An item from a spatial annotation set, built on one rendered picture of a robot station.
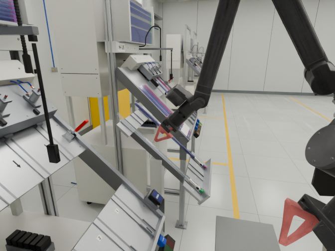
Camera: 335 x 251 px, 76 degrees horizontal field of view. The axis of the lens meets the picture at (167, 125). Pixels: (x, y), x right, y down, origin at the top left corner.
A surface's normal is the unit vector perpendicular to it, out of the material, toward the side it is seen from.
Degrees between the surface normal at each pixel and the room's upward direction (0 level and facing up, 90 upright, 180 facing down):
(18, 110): 43
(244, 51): 90
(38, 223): 0
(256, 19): 90
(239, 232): 0
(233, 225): 0
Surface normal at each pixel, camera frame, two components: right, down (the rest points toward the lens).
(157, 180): -0.22, 0.30
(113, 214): 0.66, -0.65
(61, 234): 0.00, -0.95
